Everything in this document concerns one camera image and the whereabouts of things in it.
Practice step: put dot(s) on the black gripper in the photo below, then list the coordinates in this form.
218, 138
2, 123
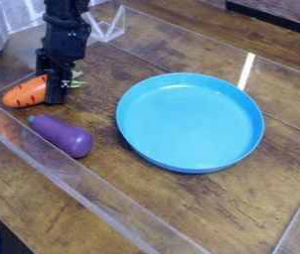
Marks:
63, 46

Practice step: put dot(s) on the orange toy carrot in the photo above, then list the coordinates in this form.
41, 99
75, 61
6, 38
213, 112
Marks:
29, 93

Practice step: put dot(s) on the blue round tray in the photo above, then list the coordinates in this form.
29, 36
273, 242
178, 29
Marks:
188, 122

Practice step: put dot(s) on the white sheer curtain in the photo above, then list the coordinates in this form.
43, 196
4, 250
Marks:
20, 13

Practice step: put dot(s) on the purple toy eggplant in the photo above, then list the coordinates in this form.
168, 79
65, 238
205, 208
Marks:
69, 138

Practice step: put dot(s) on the dark bar at back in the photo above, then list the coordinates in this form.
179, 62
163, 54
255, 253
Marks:
262, 16

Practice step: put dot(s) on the clear acrylic enclosure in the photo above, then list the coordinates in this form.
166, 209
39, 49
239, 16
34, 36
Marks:
109, 203

